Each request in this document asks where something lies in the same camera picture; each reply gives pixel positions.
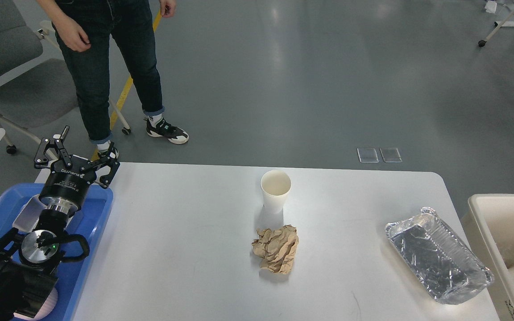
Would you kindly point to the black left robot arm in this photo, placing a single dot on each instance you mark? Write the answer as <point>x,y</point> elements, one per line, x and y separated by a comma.
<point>49,232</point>

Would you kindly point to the stainless steel rectangular tray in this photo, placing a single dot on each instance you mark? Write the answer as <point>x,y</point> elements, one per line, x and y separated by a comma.
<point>30,213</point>

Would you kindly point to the white paper cup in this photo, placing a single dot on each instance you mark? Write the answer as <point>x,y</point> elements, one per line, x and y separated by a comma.
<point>275,186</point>

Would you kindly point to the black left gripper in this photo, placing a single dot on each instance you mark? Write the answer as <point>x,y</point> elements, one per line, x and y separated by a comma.
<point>67,183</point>

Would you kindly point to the brown paper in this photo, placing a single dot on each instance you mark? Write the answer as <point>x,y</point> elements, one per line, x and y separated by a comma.
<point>277,248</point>

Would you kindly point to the clear floor plate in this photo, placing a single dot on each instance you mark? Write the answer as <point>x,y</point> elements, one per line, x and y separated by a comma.
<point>368,155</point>
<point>391,155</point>

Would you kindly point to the white bin right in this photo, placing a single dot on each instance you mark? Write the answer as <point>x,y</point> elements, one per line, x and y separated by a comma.
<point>489,228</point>

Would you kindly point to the pink ribbed mug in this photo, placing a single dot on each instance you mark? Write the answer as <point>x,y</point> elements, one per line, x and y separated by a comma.
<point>45,309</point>

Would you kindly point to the blue plastic tray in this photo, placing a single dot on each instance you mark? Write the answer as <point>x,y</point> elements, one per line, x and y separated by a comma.
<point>90,222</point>

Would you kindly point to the clear floor plate left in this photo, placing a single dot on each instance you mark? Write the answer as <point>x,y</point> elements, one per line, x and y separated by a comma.
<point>368,155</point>

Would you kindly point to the clear floor plate right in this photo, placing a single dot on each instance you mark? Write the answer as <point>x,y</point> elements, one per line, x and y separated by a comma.
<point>391,155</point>

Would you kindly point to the aluminium foil tray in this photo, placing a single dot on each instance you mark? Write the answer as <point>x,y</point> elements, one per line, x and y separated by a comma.
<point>445,266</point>

